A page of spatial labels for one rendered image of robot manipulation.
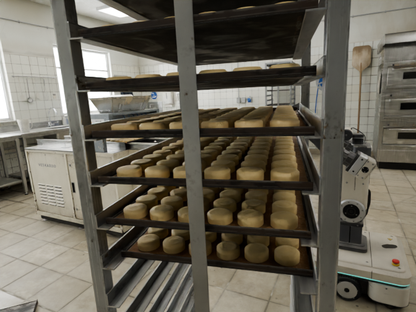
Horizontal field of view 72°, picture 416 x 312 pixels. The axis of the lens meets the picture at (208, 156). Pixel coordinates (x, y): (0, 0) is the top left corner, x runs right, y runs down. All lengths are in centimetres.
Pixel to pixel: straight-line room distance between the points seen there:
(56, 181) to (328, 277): 302
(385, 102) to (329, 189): 469
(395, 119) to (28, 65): 600
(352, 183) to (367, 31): 455
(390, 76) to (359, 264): 359
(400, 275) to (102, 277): 170
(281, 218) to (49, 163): 297
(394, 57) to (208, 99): 371
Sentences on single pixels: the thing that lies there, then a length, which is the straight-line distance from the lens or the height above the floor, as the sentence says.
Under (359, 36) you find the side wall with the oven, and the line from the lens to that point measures 622.
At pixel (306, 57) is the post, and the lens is 107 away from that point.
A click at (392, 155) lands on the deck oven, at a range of 529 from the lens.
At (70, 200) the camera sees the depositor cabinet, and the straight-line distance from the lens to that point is 322.
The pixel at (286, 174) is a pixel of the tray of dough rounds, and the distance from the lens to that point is 50.
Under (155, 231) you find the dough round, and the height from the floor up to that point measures 97.
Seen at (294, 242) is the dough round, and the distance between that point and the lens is 66.
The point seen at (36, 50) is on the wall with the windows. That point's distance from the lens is 603.
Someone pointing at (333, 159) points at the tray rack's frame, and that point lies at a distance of 47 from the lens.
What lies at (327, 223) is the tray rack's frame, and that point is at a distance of 50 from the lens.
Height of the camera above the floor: 129
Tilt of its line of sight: 12 degrees down
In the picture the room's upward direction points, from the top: 3 degrees counter-clockwise
